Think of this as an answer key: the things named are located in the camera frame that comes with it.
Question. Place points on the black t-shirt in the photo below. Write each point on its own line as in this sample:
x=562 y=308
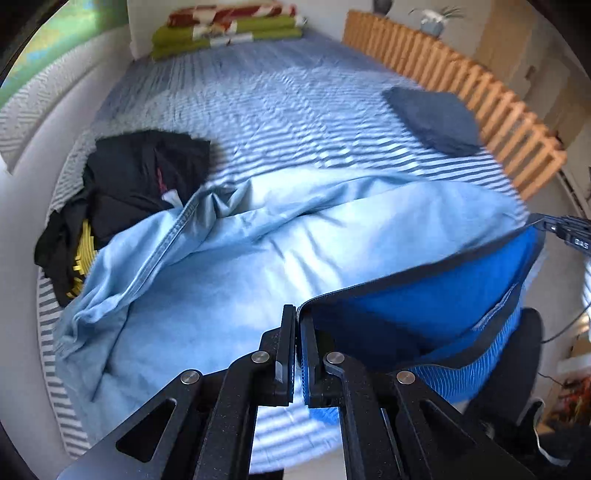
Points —
x=126 y=179

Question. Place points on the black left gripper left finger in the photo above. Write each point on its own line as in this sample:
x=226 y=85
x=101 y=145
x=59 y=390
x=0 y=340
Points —
x=199 y=426

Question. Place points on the blue striped bed sheet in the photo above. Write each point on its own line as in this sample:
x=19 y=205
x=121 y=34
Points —
x=268 y=106

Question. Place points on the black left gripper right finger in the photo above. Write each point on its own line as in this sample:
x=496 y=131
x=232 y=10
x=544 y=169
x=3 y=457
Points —
x=394 y=426

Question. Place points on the red white patterned blanket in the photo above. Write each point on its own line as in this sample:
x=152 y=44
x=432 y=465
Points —
x=209 y=14

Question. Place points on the green yellow wall painting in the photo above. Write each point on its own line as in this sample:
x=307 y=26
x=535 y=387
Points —
x=73 y=24

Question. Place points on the blue striped boxer shorts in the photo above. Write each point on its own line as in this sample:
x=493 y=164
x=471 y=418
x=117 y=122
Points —
x=447 y=322

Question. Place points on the dark ceramic pot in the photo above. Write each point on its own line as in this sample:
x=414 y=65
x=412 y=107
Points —
x=382 y=7

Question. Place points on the folded dark blue towel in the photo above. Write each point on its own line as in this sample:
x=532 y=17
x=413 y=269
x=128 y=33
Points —
x=439 y=120

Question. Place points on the wooden slatted bed rail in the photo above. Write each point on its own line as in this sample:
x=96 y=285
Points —
x=512 y=133

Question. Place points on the wooden cabinet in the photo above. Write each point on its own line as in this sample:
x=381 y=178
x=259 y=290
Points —
x=505 y=37

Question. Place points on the light blue denim shirt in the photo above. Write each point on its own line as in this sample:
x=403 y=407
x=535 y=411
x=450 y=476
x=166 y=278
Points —
x=197 y=286

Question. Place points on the white potted plant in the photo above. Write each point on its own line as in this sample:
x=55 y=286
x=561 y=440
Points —
x=434 y=21

